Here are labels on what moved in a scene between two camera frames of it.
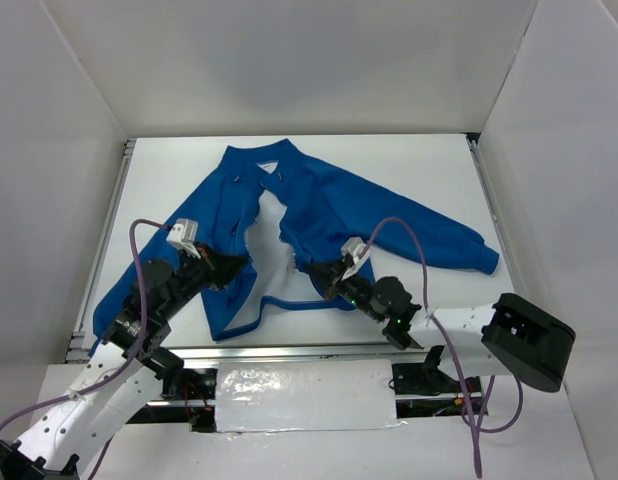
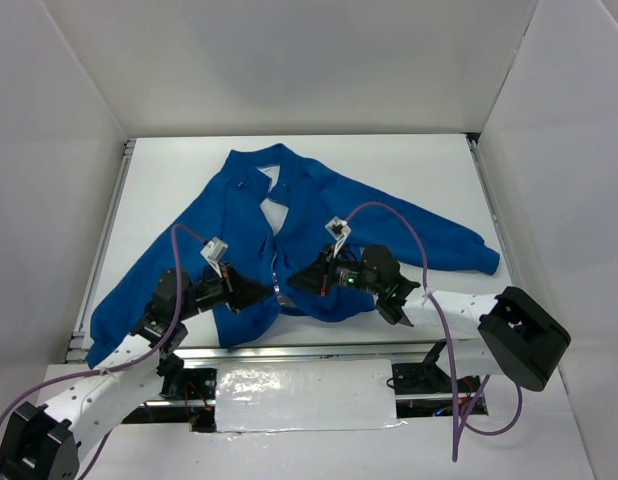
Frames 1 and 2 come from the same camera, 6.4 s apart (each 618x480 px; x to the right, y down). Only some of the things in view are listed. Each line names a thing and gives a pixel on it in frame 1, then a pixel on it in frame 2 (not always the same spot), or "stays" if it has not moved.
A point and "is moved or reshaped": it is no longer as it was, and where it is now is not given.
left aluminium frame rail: x=78 y=348 stays
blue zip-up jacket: x=308 y=236 is moved or reshaped
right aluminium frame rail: x=493 y=213 stays
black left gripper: x=212 y=265 → x=231 y=288
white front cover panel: x=305 y=395 stays
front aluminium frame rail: x=295 y=352 stays
